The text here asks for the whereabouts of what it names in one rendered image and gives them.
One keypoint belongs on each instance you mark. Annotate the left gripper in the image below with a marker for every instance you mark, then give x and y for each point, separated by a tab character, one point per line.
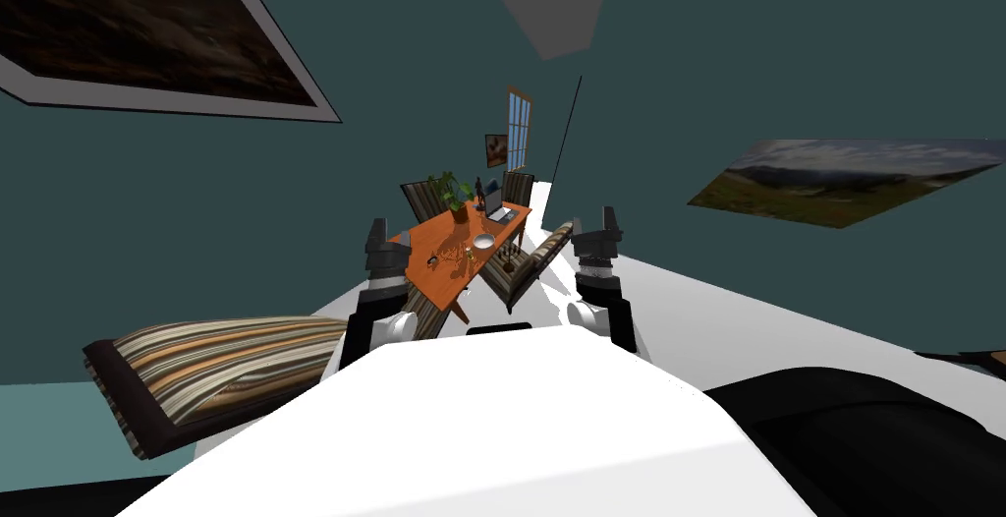
387	257

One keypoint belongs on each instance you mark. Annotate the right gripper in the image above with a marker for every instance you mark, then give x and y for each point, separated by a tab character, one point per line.
596	246

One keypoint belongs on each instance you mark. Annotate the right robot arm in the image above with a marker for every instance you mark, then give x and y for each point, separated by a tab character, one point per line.
601	287

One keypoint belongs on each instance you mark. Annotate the striped dining chair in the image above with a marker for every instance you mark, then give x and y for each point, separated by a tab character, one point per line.
228	364
424	198
519	187
424	316
528	265

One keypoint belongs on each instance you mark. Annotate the orange wooden dining table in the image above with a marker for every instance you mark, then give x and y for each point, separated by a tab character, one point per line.
444	273

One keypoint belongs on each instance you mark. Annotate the blue paned window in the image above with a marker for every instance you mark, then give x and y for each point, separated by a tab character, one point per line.
518	130

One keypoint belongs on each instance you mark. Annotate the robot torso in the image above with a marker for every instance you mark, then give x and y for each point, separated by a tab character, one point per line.
503	423

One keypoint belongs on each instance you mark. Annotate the large dark framed picture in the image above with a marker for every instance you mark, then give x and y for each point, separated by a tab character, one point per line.
141	29

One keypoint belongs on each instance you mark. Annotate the small reddish wall picture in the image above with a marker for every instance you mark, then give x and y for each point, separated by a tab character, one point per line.
496	150

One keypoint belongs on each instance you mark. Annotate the green landscape wall picture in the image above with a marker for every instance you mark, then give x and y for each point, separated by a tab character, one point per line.
841	179

